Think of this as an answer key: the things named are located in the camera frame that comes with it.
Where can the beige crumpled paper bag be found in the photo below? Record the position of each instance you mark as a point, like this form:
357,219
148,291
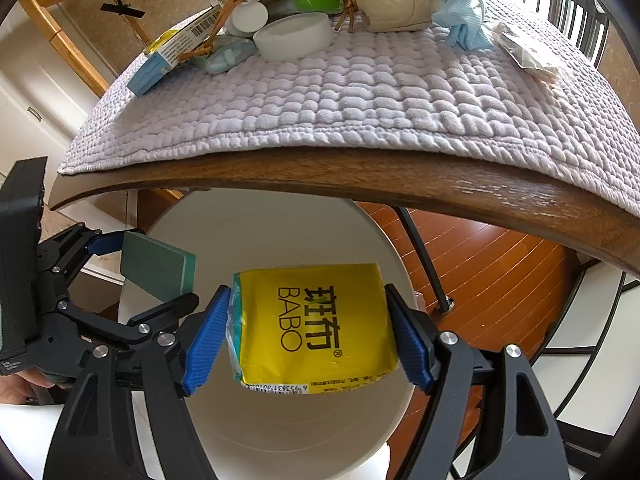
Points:
395,7

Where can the person's white clothing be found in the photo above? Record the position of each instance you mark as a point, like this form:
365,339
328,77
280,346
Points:
25,440

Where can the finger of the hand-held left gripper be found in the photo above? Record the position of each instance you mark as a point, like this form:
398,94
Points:
115,329
105,244

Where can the white cabinet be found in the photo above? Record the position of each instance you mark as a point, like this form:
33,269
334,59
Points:
30,135

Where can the pill blister pack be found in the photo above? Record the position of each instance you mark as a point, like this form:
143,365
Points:
227,55

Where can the yellow tissue pack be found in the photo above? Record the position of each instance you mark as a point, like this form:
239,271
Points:
310,330

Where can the person's left hand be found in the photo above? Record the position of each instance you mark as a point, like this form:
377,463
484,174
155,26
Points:
20,389

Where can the white trash bin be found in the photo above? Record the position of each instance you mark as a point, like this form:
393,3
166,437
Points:
280,230

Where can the lilac quilted mat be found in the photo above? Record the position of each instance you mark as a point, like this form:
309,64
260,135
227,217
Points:
325,105

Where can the round wooden table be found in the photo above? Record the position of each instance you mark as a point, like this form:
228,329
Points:
350,175

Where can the white blue box with barcode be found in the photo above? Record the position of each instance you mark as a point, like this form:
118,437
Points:
150,67

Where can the green tube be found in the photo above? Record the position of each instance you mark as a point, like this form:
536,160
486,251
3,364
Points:
315,1

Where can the black railing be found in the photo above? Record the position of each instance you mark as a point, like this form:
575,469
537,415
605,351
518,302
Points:
575,5

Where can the white seat with black frame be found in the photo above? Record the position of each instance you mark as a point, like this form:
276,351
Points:
595,320

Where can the blue face mask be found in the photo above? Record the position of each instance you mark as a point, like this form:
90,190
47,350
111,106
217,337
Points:
460,10

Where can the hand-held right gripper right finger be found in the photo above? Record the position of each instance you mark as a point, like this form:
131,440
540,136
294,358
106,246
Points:
411,340

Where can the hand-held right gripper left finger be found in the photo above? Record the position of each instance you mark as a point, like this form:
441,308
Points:
205,340

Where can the white round container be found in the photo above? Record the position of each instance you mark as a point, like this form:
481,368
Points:
292,35

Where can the white plastic jar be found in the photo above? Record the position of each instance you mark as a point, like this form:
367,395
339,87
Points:
247,19

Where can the green sponge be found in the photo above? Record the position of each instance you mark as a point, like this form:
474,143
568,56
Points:
160,265

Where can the clear plastic wrapper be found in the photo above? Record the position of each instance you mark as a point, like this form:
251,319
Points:
530,52

